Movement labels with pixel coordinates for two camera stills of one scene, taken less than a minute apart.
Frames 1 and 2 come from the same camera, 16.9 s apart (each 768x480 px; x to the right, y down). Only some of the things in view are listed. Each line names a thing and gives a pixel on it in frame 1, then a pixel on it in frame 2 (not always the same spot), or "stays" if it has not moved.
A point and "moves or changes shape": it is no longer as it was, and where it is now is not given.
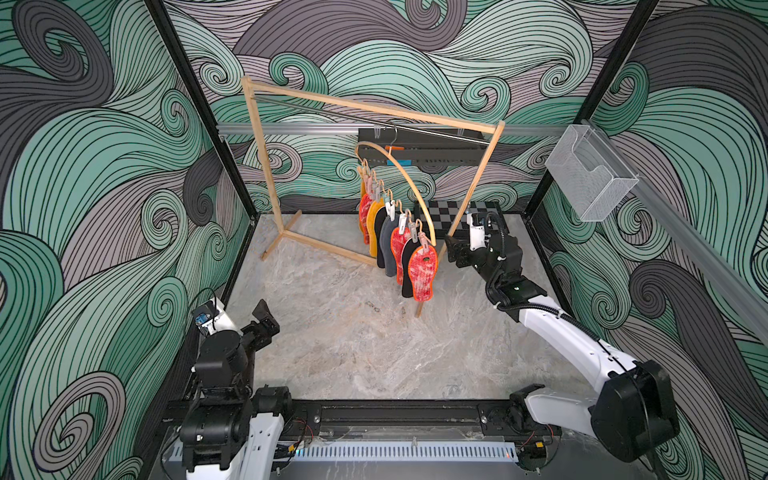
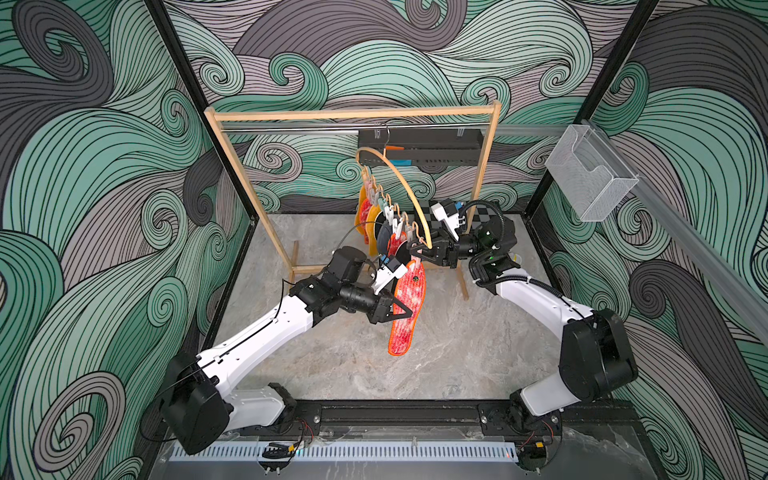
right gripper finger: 457,251 -> 420,249
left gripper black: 259,336 -> 380,303
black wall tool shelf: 422,146 stays
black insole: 407,286 -> 382,232
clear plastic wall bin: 588,174 stays
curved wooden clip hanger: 387,152 moves or changes shape
